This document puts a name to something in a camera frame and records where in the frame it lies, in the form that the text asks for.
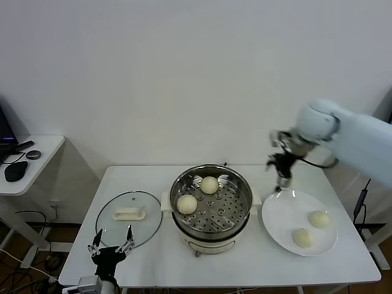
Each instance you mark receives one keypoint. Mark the perforated steel steamer pot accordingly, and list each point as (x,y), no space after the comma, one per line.
(183,180)

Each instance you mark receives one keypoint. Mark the black bar-shaped device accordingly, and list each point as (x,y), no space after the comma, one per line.
(24,145)

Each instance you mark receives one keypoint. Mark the white side table with mouse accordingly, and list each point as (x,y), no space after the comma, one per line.
(46,159)

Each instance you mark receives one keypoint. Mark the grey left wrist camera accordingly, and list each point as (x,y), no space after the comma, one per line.
(90,284)

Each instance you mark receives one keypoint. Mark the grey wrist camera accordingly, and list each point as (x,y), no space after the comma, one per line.
(90,284)
(280,139)

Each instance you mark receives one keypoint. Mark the black laptop with purple screen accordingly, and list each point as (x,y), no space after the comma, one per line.
(6,125)

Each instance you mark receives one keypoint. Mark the white steamed baozi bun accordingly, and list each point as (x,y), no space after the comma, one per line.
(209,184)
(319,219)
(303,237)
(186,204)

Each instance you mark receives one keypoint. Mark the steel pot with white base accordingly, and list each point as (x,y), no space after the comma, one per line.
(211,245)

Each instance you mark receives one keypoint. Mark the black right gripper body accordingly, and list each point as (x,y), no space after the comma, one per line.
(284,165)

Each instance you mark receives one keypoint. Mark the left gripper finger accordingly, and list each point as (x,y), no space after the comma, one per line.
(128,246)
(94,248)

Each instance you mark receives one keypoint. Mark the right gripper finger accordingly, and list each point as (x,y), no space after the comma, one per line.
(270,163)
(282,183)

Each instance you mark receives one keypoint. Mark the white round plate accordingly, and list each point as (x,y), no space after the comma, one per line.
(284,214)

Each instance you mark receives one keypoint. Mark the white wall socket plug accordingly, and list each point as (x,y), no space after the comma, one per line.
(55,204)

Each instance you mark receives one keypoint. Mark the black computer mouse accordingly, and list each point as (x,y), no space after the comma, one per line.
(16,172)

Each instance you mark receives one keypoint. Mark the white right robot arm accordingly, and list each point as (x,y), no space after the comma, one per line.
(361,137)

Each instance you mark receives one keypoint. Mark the round grey disc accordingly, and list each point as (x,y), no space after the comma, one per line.
(33,154)

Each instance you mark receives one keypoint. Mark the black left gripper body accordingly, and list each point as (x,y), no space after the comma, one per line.
(107,257)

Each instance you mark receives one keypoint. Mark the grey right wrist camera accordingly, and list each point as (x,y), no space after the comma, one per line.
(280,139)

